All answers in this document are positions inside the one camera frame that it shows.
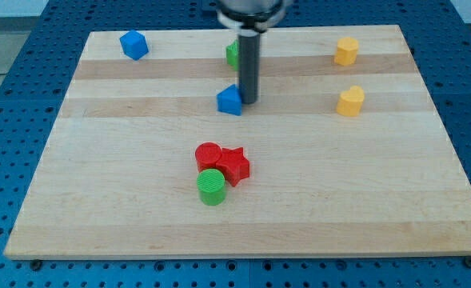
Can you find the green block behind rod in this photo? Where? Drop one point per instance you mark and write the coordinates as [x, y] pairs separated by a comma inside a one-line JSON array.
[[232, 55]]

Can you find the yellow hexagon block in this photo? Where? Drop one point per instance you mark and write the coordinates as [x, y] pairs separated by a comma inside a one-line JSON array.
[[346, 52]]

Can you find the green cylinder block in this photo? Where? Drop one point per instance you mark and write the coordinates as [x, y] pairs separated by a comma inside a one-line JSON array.
[[211, 186]]

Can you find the blue cube block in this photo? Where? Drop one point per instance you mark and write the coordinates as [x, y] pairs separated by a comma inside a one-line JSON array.
[[134, 44]]

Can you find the blue triangle block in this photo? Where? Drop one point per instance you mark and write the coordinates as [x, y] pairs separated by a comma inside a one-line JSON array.
[[229, 101]]

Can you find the yellow heart block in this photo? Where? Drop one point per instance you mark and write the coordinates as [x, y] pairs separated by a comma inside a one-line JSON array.
[[350, 101]]

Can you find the red star block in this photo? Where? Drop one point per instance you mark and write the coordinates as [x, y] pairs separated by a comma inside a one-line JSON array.
[[234, 165]]

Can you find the light wooden board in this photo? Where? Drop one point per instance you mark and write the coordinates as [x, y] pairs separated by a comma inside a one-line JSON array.
[[343, 155]]

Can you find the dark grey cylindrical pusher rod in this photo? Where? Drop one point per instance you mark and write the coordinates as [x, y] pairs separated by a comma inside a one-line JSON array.
[[248, 65]]

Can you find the red cylinder block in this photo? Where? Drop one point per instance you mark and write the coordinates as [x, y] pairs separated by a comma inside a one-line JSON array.
[[207, 155]]

